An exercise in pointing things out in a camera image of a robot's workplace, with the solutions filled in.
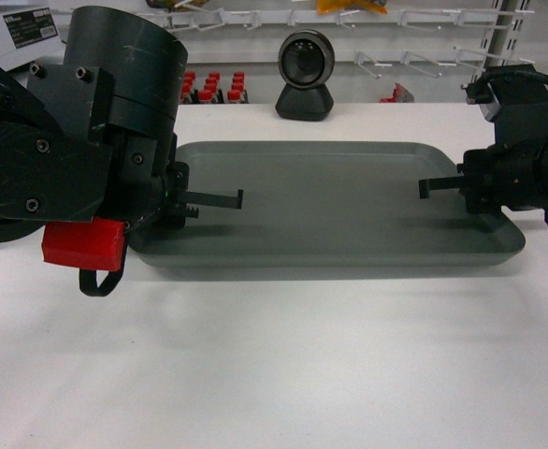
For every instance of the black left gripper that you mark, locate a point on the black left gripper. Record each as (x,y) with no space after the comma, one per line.
(174,209)

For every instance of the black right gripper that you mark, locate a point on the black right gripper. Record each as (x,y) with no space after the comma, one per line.
(493,178)

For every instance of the silver metal tray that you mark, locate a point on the silver metal tray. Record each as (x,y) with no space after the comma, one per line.
(309,204)

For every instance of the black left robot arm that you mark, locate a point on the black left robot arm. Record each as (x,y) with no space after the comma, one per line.
(87,147)

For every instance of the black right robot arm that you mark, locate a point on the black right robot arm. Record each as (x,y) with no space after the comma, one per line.
(514,98)

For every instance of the white checkout table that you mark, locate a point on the white checkout table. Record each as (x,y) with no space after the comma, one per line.
(395,358)

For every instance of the red spout pouch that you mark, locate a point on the red spout pouch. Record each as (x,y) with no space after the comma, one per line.
(400,94)

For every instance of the black barcode scanner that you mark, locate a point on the black barcode scanner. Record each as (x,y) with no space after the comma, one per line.
(306,61)

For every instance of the yellow snack bag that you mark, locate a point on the yellow snack bag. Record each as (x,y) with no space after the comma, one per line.
(330,6)

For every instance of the white cash register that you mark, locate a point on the white cash register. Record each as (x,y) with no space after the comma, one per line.
(27,32)

